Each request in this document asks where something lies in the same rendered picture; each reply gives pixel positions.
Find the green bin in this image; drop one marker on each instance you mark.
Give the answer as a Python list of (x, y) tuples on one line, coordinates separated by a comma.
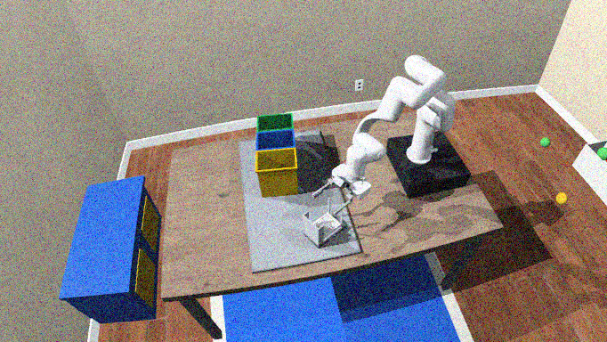
[(275, 122)]

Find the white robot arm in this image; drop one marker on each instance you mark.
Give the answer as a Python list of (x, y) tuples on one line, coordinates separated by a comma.
[(402, 91)]

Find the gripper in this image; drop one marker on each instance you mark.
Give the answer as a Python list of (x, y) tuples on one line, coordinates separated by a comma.
[(361, 188)]

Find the yellow recycle bin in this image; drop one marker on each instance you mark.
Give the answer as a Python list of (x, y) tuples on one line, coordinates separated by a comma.
[(276, 170)]

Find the blue open bin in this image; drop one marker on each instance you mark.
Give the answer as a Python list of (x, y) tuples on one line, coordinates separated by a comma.
[(275, 139)]

